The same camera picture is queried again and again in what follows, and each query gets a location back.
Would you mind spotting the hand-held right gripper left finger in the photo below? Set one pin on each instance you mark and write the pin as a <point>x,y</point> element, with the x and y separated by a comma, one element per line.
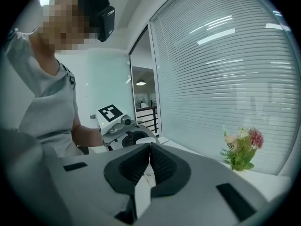
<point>89,173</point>

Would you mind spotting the dark pendant lamp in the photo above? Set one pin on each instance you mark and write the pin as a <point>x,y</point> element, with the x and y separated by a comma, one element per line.
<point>140,83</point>

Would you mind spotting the person's head and neck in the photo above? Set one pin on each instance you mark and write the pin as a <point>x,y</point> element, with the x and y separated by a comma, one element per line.
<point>63,32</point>

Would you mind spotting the black head-mounted camera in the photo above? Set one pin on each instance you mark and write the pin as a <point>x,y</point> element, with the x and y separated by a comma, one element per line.
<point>107,23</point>

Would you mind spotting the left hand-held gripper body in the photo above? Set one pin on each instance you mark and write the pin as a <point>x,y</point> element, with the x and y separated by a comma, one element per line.
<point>110,121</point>

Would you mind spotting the person's left forearm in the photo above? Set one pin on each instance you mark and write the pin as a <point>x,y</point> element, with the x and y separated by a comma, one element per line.
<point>87,135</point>

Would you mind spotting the white window blinds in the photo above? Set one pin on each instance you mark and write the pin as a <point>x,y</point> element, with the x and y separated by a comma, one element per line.
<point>223,79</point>

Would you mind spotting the black metal railing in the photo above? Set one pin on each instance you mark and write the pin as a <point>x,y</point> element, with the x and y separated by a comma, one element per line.
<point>147,120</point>

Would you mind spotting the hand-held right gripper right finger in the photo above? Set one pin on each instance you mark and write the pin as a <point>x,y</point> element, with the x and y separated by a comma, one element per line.
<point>200,180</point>

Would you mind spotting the person's grey t-shirt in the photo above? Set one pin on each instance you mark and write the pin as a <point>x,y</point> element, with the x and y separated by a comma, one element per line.
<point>47,107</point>

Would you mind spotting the pink and yellow flower bouquet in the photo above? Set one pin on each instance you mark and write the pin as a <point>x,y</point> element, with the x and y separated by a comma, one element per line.
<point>242,147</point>

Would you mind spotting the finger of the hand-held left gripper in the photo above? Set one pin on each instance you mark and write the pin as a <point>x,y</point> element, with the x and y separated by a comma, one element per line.
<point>130,139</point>
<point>148,132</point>

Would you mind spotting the frosted glass partition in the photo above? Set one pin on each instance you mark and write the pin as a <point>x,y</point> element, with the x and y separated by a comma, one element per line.
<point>105,79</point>

